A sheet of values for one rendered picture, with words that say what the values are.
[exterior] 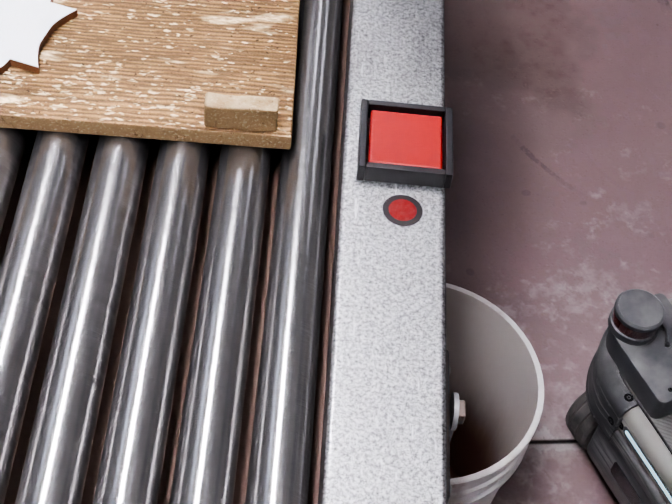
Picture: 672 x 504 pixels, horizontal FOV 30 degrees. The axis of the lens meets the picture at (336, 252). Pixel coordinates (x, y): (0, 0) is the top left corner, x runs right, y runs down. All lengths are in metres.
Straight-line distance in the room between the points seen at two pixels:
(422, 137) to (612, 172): 1.35
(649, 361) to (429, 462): 0.92
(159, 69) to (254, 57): 0.08
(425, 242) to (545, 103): 1.49
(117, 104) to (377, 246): 0.24
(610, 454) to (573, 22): 1.08
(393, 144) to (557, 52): 1.55
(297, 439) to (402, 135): 0.29
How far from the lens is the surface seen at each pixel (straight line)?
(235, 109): 0.99
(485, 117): 2.39
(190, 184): 0.99
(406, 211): 0.99
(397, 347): 0.91
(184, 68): 1.05
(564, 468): 1.97
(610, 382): 1.77
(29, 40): 1.07
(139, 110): 1.02
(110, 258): 0.95
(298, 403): 0.88
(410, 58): 1.11
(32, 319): 0.92
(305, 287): 0.93
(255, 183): 1.00
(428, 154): 1.02
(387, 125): 1.03
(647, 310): 1.75
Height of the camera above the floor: 1.67
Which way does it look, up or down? 52 degrees down
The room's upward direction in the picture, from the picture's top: 8 degrees clockwise
